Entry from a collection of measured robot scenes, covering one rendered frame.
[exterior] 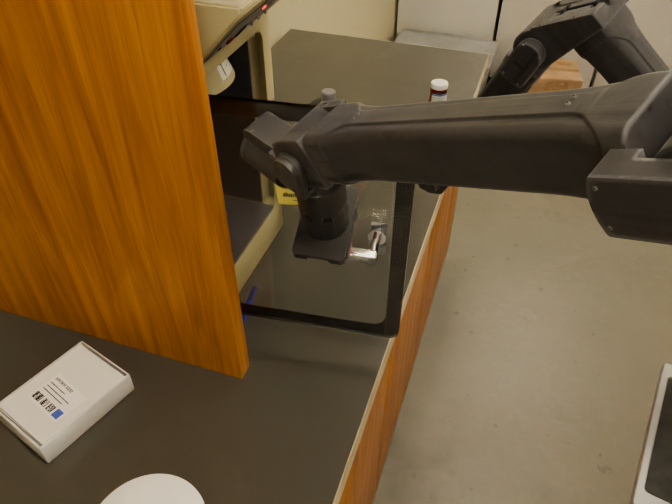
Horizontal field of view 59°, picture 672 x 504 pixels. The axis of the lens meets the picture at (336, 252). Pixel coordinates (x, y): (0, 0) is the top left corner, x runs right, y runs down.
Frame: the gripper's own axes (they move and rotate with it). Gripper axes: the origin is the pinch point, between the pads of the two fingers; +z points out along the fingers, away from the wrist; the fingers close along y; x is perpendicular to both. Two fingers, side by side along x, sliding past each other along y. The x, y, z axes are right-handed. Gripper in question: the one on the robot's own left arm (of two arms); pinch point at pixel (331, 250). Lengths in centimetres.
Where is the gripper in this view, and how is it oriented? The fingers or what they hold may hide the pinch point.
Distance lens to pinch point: 81.4
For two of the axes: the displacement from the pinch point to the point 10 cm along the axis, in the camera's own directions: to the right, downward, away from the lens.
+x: 9.8, 1.6, -1.4
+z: 0.6, 4.2, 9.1
